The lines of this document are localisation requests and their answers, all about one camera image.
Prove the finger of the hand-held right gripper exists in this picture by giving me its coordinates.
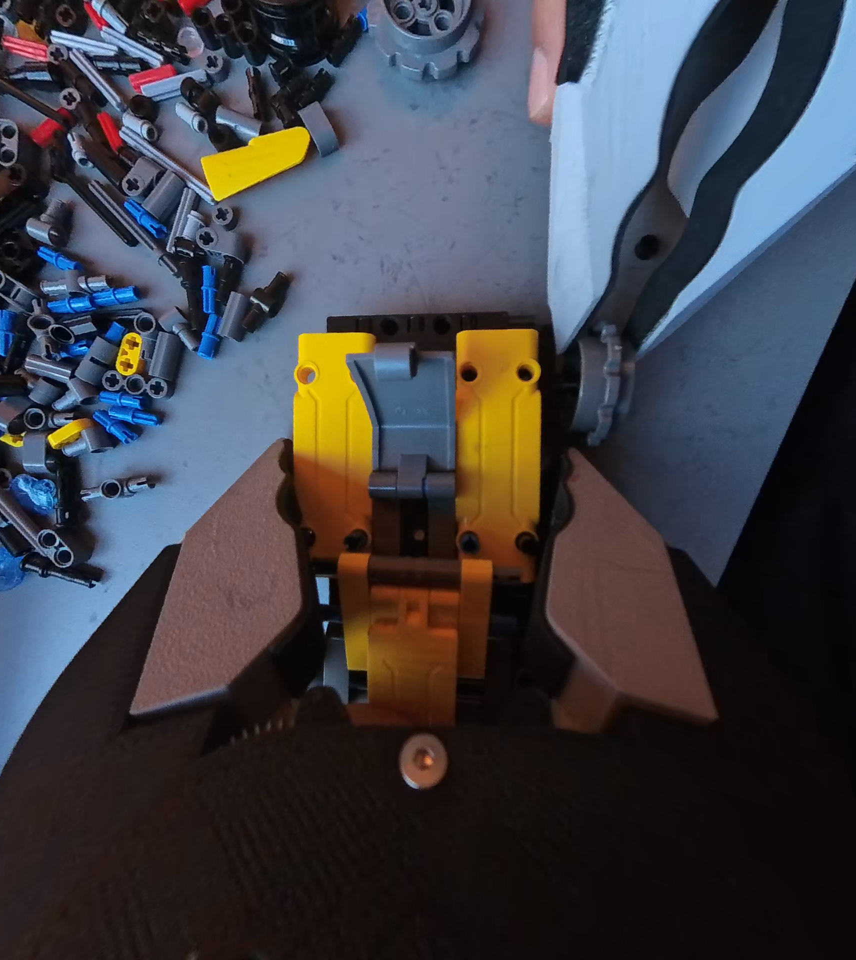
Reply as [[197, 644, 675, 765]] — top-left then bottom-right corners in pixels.
[[548, 0, 774, 355], [626, 0, 856, 359]]

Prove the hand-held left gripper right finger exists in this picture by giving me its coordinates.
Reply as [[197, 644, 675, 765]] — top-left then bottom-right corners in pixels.
[[540, 448, 719, 734]]

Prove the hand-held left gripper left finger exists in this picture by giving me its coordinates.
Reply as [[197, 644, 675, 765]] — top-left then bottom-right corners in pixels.
[[130, 438, 324, 751]]

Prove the yellow toy brick vehicle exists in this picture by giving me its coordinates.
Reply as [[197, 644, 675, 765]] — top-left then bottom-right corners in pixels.
[[294, 311, 572, 729]]

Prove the grey desk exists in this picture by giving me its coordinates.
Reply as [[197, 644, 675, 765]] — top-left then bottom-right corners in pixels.
[[0, 0, 856, 751]]

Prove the person's right hand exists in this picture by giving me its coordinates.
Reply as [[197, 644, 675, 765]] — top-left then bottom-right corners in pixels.
[[527, 0, 572, 126]]

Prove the grey wheel hub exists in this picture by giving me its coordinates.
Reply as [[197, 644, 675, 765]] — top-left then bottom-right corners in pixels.
[[375, 0, 486, 82]]

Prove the black rubber tyre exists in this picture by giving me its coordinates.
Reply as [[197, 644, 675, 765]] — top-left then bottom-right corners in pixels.
[[255, 0, 339, 72]]

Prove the pile of small brick parts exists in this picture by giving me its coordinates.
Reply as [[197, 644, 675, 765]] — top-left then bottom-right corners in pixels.
[[0, 0, 369, 594]]

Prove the yellow curved panel piece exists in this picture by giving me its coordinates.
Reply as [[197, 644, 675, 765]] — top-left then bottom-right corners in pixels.
[[200, 126, 313, 202]]

